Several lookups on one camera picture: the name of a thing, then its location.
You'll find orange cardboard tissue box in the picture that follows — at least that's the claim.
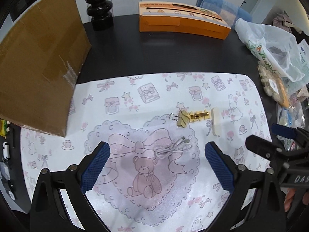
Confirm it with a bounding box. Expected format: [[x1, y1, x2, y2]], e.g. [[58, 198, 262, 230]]
[[139, 2, 231, 40]]

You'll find wooden popsicle stick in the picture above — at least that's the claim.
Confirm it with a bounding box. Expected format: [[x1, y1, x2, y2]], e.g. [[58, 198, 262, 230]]
[[211, 107, 221, 137]]

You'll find brown cardboard box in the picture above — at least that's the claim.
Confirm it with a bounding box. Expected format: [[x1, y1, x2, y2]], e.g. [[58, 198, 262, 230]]
[[1, 0, 91, 137]]

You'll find clear plastic packets pile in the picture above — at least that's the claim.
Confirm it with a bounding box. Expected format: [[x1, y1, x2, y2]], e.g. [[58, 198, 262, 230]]
[[276, 86, 309, 151]]

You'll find pink patterned table mat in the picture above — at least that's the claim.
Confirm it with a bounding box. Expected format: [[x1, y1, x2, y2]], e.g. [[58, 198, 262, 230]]
[[20, 72, 270, 231]]

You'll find clear plastic snack tray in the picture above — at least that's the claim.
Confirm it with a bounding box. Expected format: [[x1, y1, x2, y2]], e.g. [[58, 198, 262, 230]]
[[257, 61, 290, 108]]

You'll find gold star hair clip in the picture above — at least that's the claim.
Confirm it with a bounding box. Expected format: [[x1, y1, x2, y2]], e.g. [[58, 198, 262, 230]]
[[187, 110, 211, 123]]

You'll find gold binder clip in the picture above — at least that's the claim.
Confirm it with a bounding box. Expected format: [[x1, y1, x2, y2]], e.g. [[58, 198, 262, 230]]
[[169, 110, 190, 128]]

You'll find white usb cable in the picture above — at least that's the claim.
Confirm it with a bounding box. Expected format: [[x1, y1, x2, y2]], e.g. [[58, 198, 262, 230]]
[[154, 136, 193, 160]]

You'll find white green plastic bag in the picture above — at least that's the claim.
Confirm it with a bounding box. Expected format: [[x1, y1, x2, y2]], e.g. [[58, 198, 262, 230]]
[[235, 18, 305, 82]]

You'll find black flower vase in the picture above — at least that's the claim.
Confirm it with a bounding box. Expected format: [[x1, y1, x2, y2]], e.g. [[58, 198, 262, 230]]
[[85, 0, 113, 31]]

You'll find person right hand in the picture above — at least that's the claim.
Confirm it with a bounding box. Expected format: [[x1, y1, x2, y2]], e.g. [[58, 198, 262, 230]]
[[284, 188, 309, 212]]

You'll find blue folded towel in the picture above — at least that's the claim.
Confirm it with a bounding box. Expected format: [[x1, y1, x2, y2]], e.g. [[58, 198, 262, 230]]
[[196, 0, 252, 28]]

